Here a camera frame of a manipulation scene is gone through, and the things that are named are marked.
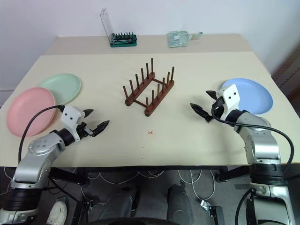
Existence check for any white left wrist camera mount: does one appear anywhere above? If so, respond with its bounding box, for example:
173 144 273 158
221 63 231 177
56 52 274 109
60 105 86 143

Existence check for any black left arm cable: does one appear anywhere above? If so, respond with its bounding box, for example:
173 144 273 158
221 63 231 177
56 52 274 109
18 105 65 166

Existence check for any black metal floor bracket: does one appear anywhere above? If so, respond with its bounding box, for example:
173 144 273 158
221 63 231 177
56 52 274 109
200 199 226 225

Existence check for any black table frame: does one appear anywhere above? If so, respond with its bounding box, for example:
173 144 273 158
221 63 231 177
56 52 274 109
48 165 230 186

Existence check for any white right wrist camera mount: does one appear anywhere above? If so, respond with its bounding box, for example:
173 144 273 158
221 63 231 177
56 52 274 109
217 83 241 120

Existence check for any pink plate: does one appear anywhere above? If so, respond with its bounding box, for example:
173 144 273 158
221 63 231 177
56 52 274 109
6 87 56 138

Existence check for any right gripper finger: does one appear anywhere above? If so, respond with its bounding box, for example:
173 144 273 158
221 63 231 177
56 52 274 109
205 90 220 100
189 103 213 123

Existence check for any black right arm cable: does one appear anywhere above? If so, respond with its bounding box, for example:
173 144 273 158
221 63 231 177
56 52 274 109
210 105 295 173

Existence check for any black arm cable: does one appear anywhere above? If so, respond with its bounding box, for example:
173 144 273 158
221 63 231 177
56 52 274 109
210 105 295 173
18 105 65 166

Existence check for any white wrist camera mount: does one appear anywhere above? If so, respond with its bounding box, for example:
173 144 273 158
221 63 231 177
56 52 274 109
217 83 241 120
60 105 86 143

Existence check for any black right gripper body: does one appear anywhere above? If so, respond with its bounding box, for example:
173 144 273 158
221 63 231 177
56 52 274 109
210 96 226 118

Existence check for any brown wooden plate rack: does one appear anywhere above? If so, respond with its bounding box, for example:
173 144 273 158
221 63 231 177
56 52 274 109
122 58 176 117

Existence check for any white floor cable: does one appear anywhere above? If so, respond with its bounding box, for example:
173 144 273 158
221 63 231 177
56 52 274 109
93 169 224 208

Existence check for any clear bag with teal item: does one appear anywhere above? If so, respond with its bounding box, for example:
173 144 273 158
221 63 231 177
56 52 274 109
166 30 203 49

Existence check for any blue plate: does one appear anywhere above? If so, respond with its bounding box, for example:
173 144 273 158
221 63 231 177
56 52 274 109
221 77 274 116

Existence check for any white sneaker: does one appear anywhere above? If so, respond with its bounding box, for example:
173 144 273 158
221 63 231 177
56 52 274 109
45 200 68 225

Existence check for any green screwdriver bit set case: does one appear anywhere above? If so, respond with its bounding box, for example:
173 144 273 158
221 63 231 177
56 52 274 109
100 7 138 48

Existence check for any brown wooden furniture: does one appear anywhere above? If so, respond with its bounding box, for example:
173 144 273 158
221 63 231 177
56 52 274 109
271 44 300 105

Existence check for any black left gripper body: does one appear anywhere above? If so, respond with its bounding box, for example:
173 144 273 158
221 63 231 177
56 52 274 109
76 121 94 139

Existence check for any green plate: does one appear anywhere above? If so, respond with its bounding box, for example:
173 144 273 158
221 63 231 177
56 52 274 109
37 73 83 106

